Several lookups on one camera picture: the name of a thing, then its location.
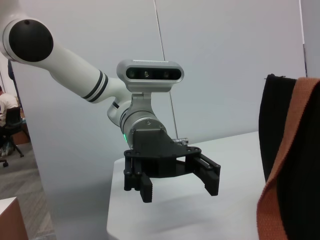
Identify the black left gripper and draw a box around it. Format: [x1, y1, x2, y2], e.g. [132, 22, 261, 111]
[123, 126, 222, 204]

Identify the black bag with orange straps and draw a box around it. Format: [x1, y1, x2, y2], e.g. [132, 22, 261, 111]
[256, 73, 320, 240]

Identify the brown box with white top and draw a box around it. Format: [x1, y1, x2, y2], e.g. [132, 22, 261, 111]
[0, 196, 29, 240]

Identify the black office chair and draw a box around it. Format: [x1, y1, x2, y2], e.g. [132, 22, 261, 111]
[0, 105, 25, 168]

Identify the seated person in white shirt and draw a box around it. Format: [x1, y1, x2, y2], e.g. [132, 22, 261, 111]
[0, 84, 20, 157]

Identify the left gripper cable with connector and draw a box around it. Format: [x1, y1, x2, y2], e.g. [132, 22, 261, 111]
[171, 136, 189, 146]

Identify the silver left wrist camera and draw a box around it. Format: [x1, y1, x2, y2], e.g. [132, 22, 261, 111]
[116, 59, 185, 114]

